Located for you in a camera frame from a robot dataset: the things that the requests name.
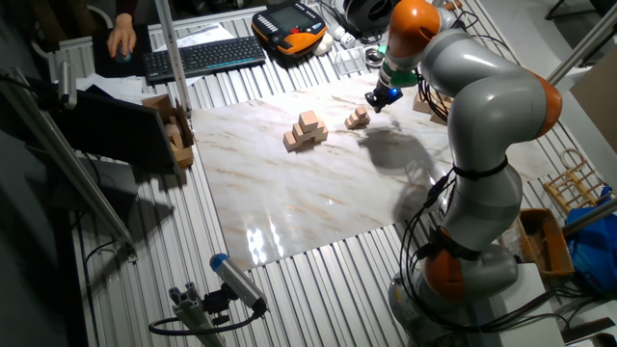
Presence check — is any silver depth camera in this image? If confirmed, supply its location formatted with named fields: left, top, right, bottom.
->
left=209, top=253, right=269, bottom=313

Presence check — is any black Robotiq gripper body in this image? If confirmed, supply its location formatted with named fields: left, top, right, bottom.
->
left=364, top=80, right=405, bottom=110

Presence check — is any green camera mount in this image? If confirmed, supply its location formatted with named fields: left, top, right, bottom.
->
left=378, top=45, right=419, bottom=91

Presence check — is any orange black teach pendant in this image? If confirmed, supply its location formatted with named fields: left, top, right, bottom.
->
left=251, top=1, right=328, bottom=58

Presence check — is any black camera cable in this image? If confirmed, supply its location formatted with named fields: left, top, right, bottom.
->
left=148, top=307, right=266, bottom=337

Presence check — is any black mouse pad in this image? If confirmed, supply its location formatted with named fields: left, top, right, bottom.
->
left=91, top=23, right=154, bottom=79

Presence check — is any black computer keyboard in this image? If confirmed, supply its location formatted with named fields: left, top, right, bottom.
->
left=143, top=36, right=267, bottom=87

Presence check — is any aluminium frame profile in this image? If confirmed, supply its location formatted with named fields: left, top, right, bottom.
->
left=153, top=0, right=193, bottom=116

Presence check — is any round metal bowl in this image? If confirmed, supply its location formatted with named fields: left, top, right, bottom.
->
left=364, top=46, right=386, bottom=67

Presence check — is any long aluminium frame bar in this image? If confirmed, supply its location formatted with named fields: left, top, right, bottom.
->
left=547, top=2, right=617, bottom=87
left=0, top=67, right=139, bottom=264

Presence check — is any white paper sheet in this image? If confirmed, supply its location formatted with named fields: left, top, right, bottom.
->
left=153, top=23, right=237, bottom=52
left=76, top=71, right=146, bottom=105

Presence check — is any brown cardboard sheet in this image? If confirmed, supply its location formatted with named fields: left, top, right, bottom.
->
left=569, top=57, right=617, bottom=155

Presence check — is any short aluminium profile mount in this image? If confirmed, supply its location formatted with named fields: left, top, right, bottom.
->
left=168, top=281, right=228, bottom=347

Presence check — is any blue bag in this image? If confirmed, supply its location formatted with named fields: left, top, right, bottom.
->
left=564, top=185, right=617, bottom=295

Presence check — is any marble pattern mat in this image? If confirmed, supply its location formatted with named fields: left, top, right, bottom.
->
left=191, top=71, right=558, bottom=272

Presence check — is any white plug adapter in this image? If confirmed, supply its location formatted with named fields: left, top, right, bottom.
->
left=327, top=22, right=358, bottom=49

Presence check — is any white egg shaped object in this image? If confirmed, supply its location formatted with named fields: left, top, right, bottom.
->
left=312, top=32, right=335, bottom=57

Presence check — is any black round spool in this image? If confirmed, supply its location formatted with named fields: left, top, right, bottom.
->
left=342, top=0, right=401, bottom=36

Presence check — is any brown cardboard box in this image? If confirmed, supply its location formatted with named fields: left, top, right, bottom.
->
left=141, top=93, right=196, bottom=170

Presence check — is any grey upright depth camera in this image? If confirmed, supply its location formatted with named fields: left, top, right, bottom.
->
left=57, top=60, right=78, bottom=110

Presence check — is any bare person hand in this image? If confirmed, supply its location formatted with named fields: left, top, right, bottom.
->
left=106, top=13, right=138, bottom=59

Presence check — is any large wooden cube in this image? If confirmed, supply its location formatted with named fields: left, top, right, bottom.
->
left=429, top=98, right=454, bottom=127
left=413, top=92, right=433, bottom=116

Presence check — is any clear plastic box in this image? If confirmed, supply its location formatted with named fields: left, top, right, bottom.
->
left=335, top=46, right=367, bottom=77

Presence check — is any black monitor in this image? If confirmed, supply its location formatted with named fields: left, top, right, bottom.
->
left=50, top=89, right=178, bottom=173

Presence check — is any orange cardboard box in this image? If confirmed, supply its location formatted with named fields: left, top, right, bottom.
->
left=500, top=207, right=576, bottom=279

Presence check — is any wooden rack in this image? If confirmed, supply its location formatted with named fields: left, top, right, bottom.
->
left=543, top=147, right=613, bottom=216

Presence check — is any black camera bracket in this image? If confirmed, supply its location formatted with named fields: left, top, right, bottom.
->
left=201, top=283, right=232, bottom=327

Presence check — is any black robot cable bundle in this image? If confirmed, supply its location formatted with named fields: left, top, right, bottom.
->
left=397, top=71, right=573, bottom=336

